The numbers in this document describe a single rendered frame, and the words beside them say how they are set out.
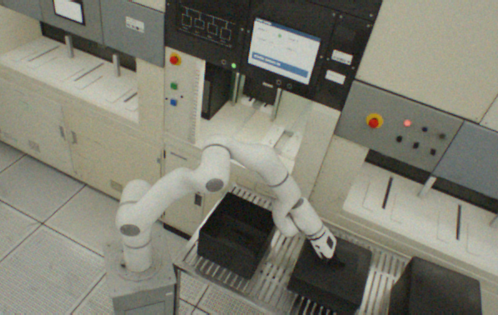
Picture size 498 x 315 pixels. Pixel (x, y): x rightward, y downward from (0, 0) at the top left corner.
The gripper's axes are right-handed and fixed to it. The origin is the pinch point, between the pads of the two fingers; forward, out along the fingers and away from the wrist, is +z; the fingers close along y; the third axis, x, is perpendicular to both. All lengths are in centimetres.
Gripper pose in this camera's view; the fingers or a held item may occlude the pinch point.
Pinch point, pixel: (334, 258)
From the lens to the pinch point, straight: 175.7
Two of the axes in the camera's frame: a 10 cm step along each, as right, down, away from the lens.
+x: -7.5, 2.6, 6.0
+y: 3.8, -5.8, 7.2
